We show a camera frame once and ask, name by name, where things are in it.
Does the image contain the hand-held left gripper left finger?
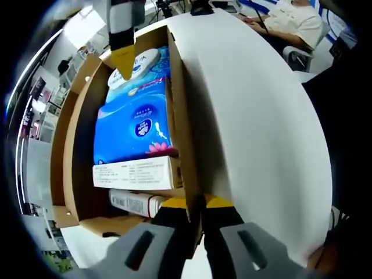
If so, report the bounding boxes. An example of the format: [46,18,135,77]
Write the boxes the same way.
[71,197,193,279]

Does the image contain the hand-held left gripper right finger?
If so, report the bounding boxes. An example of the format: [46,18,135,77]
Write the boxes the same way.
[200,194,320,279]

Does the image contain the light blue wipes soft item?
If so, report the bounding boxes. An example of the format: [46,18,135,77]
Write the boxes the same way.
[106,45,171,91]

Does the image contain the white printed carton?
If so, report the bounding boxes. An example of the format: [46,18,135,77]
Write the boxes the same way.
[91,155,186,192]

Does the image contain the blue tissue pack soft item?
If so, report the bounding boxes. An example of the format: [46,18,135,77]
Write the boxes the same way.
[92,76,180,166]

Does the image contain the brown cardboard shoe box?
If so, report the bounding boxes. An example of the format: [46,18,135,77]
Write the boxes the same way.
[49,24,209,256]

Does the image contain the white tube box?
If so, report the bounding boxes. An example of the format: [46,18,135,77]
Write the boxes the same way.
[108,188,169,218]

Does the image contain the small black device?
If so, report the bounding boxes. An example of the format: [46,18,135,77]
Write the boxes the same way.
[189,5,215,16]

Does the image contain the row of purple posters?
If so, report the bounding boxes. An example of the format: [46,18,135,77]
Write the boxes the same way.
[19,76,53,141]

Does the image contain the green potted plant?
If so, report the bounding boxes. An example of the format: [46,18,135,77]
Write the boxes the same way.
[40,249,77,274]

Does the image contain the person's black clothing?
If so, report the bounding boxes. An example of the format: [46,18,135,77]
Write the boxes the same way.
[302,43,372,262]

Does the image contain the white mesh office chair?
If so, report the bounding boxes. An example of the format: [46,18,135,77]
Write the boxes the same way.
[282,25,328,73]

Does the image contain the blue white wall posters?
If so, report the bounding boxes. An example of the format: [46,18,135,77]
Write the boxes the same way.
[316,0,360,52]

